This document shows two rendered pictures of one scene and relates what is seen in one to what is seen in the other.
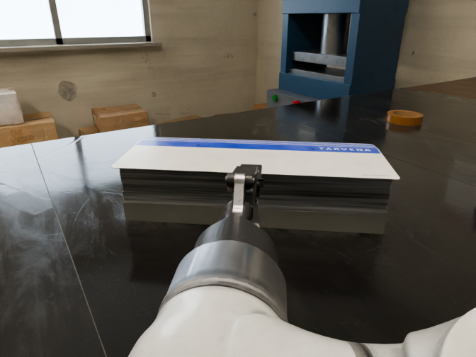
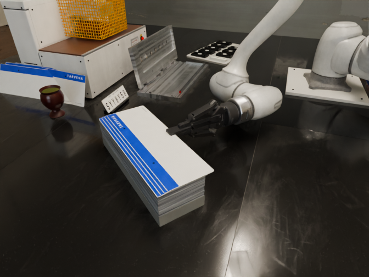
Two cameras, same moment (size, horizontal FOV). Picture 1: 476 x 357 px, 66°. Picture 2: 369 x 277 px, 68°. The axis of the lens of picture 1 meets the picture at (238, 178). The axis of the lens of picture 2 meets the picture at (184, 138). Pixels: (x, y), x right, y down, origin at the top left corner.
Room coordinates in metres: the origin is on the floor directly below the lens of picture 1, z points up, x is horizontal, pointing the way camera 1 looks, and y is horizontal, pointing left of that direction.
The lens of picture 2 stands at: (0.85, 0.53, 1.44)
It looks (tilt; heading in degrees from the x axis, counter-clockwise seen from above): 34 degrees down; 232
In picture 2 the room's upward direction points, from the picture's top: straight up
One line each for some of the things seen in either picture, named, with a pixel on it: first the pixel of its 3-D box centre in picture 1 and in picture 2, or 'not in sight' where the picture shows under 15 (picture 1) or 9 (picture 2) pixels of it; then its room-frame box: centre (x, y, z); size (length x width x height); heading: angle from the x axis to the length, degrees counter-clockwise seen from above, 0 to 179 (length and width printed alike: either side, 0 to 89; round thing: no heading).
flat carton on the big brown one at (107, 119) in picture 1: (120, 117); not in sight; (3.01, 0.99, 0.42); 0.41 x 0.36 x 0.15; 122
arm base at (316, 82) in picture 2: not in sight; (326, 76); (-0.47, -0.03, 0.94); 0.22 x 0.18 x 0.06; 41
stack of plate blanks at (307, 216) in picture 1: (253, 180); (145, 156); (0.55, -0.03, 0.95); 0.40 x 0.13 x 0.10; 84
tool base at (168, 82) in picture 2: not in sight; (176, 77); (0.08, -0.51, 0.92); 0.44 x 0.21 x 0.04; 32
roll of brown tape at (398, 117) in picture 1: (404, 117); not in sight; (1.12, -0.52, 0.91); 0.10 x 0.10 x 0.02
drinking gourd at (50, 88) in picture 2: not in sight; (53, 101); (0.65, -0.53, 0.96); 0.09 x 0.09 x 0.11
